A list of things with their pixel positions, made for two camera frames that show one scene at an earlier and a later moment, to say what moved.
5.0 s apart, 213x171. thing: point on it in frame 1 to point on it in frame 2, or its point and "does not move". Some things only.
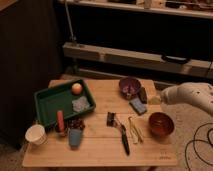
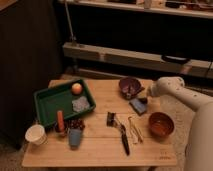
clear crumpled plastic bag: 81,104 does not move
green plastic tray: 49,101 does not move
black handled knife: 124,137 does not move
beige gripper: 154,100 to 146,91
